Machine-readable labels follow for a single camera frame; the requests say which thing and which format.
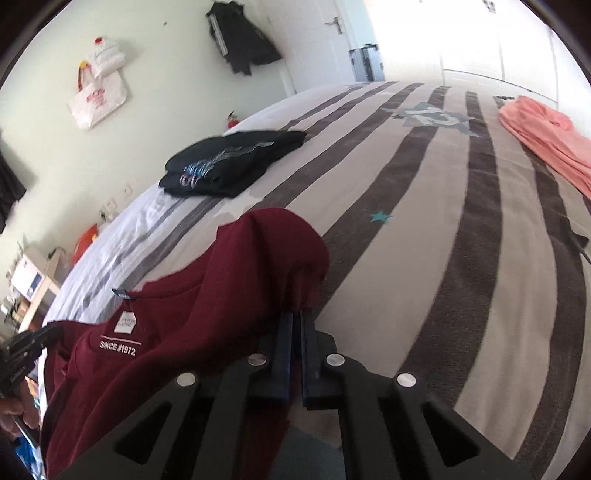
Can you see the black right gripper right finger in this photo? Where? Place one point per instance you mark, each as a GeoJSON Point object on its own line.
{"type": "Point", "coordinates": [393, 428]}

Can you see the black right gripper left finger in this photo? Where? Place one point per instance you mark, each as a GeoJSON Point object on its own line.
{"type": "Point", "coordinates": [224, 427]}

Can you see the dark red sweatshirt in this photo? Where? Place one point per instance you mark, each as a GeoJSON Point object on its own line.
{"type": "Point", "coordinates": [268, 261]}

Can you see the left hand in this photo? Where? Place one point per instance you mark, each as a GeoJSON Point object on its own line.
{"type": "Point", "coordinates": [22, 407]}

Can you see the white bedside shelf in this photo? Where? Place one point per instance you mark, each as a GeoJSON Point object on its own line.
{"type": "Point", "coordinates": [31, 277]}

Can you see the orange bag on floor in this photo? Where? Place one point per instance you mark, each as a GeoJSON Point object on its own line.
{"type": "Point", "coordinates": [84, 242]}

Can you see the striped grey bed cover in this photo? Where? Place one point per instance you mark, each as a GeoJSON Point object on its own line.
{"type": "Point", "coordinates": [453, 253]}

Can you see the folded black printed garment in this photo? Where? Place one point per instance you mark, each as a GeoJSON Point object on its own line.
{"type": "Point", "coordinates": [224, 166]}

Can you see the white tote bag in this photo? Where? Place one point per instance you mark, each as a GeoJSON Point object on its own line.
{"type": "Point", "coordinates": [100, 88]}

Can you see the red fire extinguisher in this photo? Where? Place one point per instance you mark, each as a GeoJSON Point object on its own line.
{"type": "Point", "coordinates": [232, 120]}

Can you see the coral pink garment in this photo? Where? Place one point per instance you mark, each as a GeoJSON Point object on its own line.
{"type": "Point", "coordinates": [552, 136]}

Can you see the grey storage case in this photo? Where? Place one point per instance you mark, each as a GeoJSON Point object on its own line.
{"type": "Point", "coordinates": [367, 63]}

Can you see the black hanging jacket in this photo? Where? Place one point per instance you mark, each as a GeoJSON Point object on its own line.
{"type": "Point", "coordinates": [238, 40]}

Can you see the white door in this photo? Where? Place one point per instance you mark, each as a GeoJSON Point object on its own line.
{"type": "Point", "coordinates": [315, 37]}

